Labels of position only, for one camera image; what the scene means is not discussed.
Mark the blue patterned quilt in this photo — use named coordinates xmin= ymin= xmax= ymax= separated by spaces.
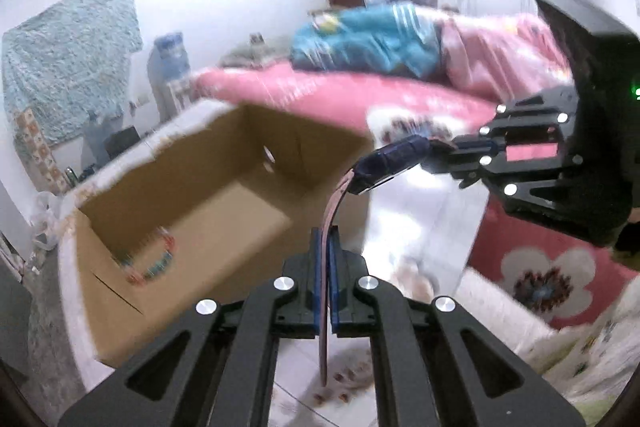
xmin=290 ymin=4 xmax=446 ymax=80

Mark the multicolour bead bracelet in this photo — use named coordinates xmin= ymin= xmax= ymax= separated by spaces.
xmin=117 ymin=229 xmax=177 ymax=286

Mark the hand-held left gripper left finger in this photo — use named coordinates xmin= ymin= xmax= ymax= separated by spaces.
xmin=57 ymin=227 xmax=328 ymax=427

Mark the white water dispenser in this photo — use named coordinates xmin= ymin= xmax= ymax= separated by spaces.
xmin=147 ymin=59 xmax=198 ymax=125

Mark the pink flower blanket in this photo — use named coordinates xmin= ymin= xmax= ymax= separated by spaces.
xmin=192 ymin=67 xmax=640 ymax=333

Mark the black bin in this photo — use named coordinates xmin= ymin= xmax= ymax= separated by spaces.
xmin=105 ymin=127 xmax=141 ymax=160

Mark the brown cardboard box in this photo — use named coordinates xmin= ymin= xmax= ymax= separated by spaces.
xmin=57 ymin=99 xmax=376 ymax=368

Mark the green floral cloth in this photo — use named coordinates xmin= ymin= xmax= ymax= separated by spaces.
xmin=515 ymin=292 xmax=640 ymax=425

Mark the blue water bottle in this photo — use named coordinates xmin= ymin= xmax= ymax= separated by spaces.
xmin=152 ymin=32 xmax=191 ymax=80

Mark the grey-green patterned pillow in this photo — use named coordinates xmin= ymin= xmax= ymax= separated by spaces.
xmin=220 ymin=39 xmax=292 ymax=68

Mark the orange patterned tile sheet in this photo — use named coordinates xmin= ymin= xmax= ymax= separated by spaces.
xmin=14 ymin=109 xmax=66 ymax=192

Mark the clear water jug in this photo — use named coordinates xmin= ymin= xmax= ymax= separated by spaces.
xmin=82 ymin=117 xmax=118 ymax=168

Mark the white plastic bag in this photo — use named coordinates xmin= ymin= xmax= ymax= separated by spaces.
xmin=30 ymin=192 xmax=76 ymax=250

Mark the purple watch with striped strap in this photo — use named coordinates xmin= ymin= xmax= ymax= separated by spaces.
xmin=316 ymin=169 xmax=362 ymax=389

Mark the light pink quilt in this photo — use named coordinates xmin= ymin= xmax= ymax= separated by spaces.
xmin=440 ymin=12 xmax=576 ymax=100

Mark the teal floral hanging cloth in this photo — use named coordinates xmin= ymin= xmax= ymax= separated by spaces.
xmin=2 ymin=0 xmax=143 ymax=145

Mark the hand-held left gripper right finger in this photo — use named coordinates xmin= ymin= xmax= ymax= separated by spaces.
xmin=327 ymin=229 xmax=586 ymax=427

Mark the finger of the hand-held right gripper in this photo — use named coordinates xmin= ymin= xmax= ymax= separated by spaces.
xmin=357 ymin=87 xmax=580 ymax=182
xmin=360 ymin=153 xmax=581 ymax=228

